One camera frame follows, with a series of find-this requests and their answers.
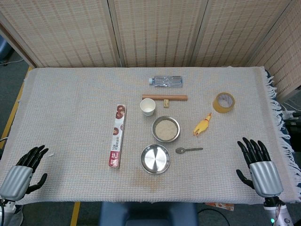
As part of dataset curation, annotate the clear plastic water bottle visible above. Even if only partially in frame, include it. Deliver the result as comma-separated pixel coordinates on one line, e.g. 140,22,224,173
148,75,184,88

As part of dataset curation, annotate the orange printed package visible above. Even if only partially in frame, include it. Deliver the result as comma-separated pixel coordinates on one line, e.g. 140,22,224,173
204,202,236,211

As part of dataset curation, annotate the woven fringed tablecloth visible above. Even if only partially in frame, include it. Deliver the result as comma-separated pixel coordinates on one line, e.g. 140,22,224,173
0,66,301,205

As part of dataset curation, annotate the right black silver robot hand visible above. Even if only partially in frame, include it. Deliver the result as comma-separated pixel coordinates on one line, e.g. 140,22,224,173
236,137,284,198

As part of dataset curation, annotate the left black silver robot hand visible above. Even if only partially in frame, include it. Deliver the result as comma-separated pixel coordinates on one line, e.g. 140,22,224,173
0,145,49,201

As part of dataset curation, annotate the black box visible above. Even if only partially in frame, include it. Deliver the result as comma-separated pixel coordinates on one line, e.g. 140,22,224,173
285,119,301,143

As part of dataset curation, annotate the wooden rolling pin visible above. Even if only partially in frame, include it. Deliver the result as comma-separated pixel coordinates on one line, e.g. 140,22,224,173
142,94,189,102

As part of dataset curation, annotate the bamboo folding screen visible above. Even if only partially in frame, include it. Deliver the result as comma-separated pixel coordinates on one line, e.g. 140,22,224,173
0,0,301,102

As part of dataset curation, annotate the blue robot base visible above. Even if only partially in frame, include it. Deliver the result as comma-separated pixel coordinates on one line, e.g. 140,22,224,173
98,202,198,226

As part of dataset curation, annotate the steel bowl holding rice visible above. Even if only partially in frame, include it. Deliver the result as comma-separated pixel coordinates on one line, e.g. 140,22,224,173
151,115,181,143

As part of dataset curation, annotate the brown packing tape roll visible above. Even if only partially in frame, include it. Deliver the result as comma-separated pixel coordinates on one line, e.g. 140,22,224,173
213,92,236,114

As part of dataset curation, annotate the yellow rubber chicken toy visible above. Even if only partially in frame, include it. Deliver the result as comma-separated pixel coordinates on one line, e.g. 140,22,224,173
192,112,213,137

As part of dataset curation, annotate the long cling film box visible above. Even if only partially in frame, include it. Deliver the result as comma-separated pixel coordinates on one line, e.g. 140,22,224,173
108,105,128,169

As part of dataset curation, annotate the white paper cup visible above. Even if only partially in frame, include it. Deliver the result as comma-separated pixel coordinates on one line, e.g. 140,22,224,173
140,98,156,117

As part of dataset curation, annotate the small metal spoon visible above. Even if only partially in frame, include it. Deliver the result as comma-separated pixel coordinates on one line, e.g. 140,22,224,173
175,147,204,154

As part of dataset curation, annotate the black floor cable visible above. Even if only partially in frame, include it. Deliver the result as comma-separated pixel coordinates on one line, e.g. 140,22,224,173
197,208,231,226

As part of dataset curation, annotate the empty steel bowl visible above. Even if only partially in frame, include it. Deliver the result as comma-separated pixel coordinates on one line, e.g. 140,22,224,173
140,144,171,175

